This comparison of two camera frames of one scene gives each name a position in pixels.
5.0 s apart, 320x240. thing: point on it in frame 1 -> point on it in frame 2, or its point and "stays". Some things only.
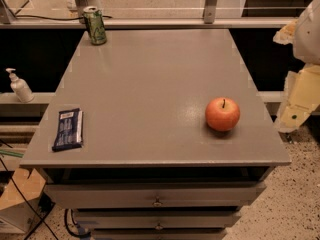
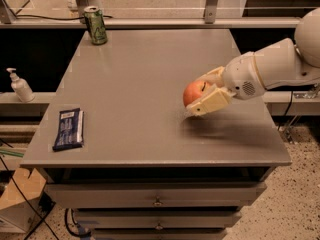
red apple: (223, 114) -> (193, 91)
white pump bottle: (19, 87) stays
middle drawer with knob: (157, 219) stays
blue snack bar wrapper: (69, 131) stays
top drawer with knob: (154, 196) stays
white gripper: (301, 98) -> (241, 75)
